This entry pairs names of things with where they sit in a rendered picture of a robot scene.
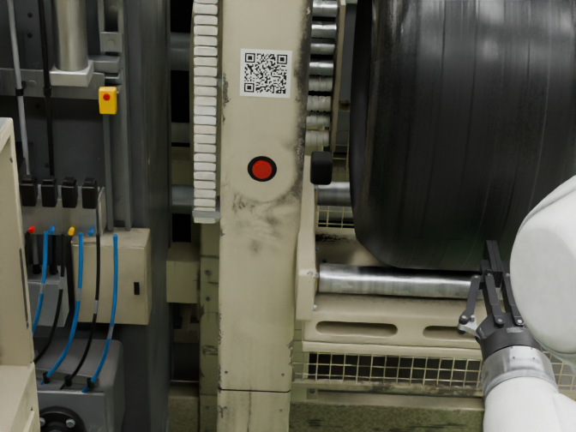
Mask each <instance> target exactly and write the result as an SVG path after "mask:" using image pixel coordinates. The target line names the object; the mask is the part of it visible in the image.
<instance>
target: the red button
mask: <svg viewBox="0 0 576 432"><path fill-rule="evenodd" d="M252 171H253V174H254V175H255V176H256V177H258V178H261V179H263V178H267V177H269V176H270V175H271V173H272V166H271V165H270V164H269V163H268V162H267V161H266V160H259V161H256V162H255V163H254V165H253V169H252Z"/></svg>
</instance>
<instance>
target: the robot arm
mask: <svg viewBox="0 0 576 432"><path fill-rule="evenodd" d="M479 272H480V276H479V275H476V274H474V275H472V276H471V283H470V289H469V293H468V298H467V303H466V307H465V311H464V312H463V313H462V314H461V315H460V317H459V323H458V327H457V333H459V334H465V333H466V332H468V333H470V334H473V335H475V340H476V342H478V344H480V347H481V352H482V358H483V369H482V374H481V377H480V379H481V384H482V390H483V404H484V407H485V414H484V418H483V432H576V401H574V400H572V399H570V398H568V397H566V396H565V395H563V394H560V393H559V389H558V386H557V384H556V382H555V376H554V372H553V369H552V365H551V362H550V360H549V359H548V358H547V357H546V356H545V355H544V353H543V351H542V347H543V348H544V349H545V350H546V351H548V352H549V353H550V354H551V355H553V356H554V357H556V358H558V359H560V360H561V361H562V362H564V363H566V364H568V365H570V368H571V370H572V372H573V374H574V376H575V378H576V175H575V176H574V177H572V178H570V179H569V180H567V181H566V182H564V183H563V184H561V185H560V186H559V187H558V188H556V189H555V190H554V191H553V192H551V193H550V194H549V195H547V196H546V197H545V198H544V199H543V200H542V201H541V202H540V203H539V204H538V205H537V206H536V207H534V208H533V209H532V210H531V211H530V213H529V214H528V215H527V216H526V217H525V219H524V221H523V222H522V224H521V226H520V228H519V230H518V233H517V236H516V238H515V242H514V245H513V250H512V254H511V260H510V270H509V266H508V263H507V261H501V257H500V253H499V249H498V245H497V242H496V240H486V242H485V245H484V251H483V260H481V262H480V267H479ZM496 288H501V289H500V292H501V294H502V298H503V302H504V307H505V311H506V313H504V312H502V311H501V305H500V304H499V301H498V296H497V293H496ZM478 290H482V291H483V299H484V303H485V308H486V312H487V317H486V318H485V319H484V320H483V321H482V322H481V323H480V325H479V326H478V325H477V324H476V323H477V320H476V319H475V316H474V312H475V307H476V302H477V293H478ZM541 346H542V347H541Z"/></svg>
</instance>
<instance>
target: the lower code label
mask: <svg viewBox="0 0 576 432"><path fill-rule="evenodd" d="M291 56H292V51H277V50H259V49H241V65H240V96H255V97H273V98H290V90H291Z"/></svg>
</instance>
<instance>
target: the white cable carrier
mask: <svg viewBox="0 0 576 432"><path fill-rule="evenodd" d="M194 12H195V27H194V33H195V48H194V52H195V67H194V74H195V78H194V84H195V87H194V94H195V97H194V104H195V106H194V114H195V116H194V124H195V126H194V132H195V135H194V143H195V144H194V151H195V163H194V169H195V171H194V179H195V181H194V187H195V190H194V196H195V198H194V205H195V206H194V210H196V211H215V212H220V201H217V190H218V189H217V183H218V179H217V175H218V170H217V165H218V161H217V158H218V152H217V151H218V142H217V141H218V118H219V117H218V101H219V98H218V93H219V88H218V87H222V75H219V68H218V66H219V0H195V6H194ZM194 222H195V223H207V224H214V223H215V219H213V218H194Z"/></svg>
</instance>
